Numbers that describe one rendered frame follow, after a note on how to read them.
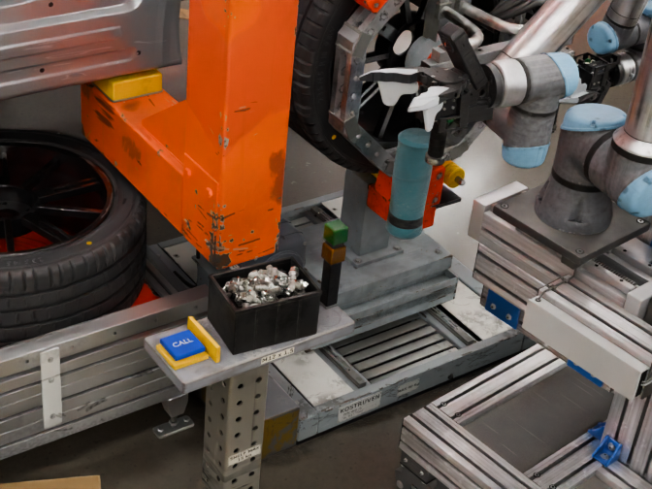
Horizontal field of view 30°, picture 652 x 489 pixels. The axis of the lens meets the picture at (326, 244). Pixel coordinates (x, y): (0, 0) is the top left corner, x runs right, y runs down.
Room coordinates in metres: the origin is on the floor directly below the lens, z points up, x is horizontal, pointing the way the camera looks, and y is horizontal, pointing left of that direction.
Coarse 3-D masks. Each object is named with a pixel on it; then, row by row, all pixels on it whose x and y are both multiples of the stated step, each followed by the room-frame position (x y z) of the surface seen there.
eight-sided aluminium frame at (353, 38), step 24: (360, 24) 2.51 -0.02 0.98; (384, 24) 2.49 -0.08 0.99; (336, 48) 2.49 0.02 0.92; (360, 48) 2.45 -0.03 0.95; (336, 72) 2.48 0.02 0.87; (360, 72) 2.46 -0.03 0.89; (336, 96) 2.47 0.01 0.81; (360, 96) 2.46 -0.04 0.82; (336, 120) 2.46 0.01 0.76; (360, 144) 2.47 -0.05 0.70; (456, 144) 2.67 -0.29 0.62; (384, 168) 2.53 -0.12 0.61
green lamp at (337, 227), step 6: (330, 222) 2.18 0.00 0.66; (336, 222) 2.19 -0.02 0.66; (342, 222) 2.19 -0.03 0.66; (324, 228) 2.18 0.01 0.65; (330, 228) 2.16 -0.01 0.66; (336, 228) 2.16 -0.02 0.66; (342, 228) 2.17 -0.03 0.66; (324, 234) 2.18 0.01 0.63; (330, 234) 2.16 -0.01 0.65; (336, 234) 2.15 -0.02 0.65; (342, 234) 2.16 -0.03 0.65; (330, 240) 2.16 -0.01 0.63; (336, 240) 2.15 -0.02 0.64; (342, 240) 2.17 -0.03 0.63
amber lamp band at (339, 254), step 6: (324, 246) 2.17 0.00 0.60; (342, 246) 2.17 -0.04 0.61; (324, 252) 2.17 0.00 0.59; (330, 252) 2.15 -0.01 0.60; (336, 252) 2.16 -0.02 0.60; (342, 252) 2.17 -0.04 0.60; (324, 258) 2.17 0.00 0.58; (330, 258) 2.15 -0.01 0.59; (336, 258) 2.16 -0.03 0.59; (342, 258) 2.17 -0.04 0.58; (330, 264) 2.15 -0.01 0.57
